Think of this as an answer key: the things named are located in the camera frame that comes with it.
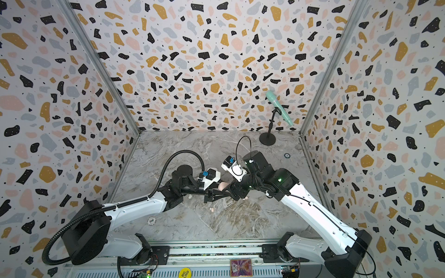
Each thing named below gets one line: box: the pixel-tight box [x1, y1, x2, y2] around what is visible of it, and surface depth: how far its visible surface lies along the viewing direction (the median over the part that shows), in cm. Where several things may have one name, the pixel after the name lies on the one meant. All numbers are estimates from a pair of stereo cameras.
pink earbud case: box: [217, 181, 229, 192], surface depth 70 cm
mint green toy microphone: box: [265, 90, 294, 127], surface depth 99 cm
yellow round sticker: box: [177, 267, 192, 278], surface depth 71 cm
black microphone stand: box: [259, 106, 283, 146], surface depth 119 cm
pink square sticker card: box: [230, 258, 253, 278], surface depth 71 cm
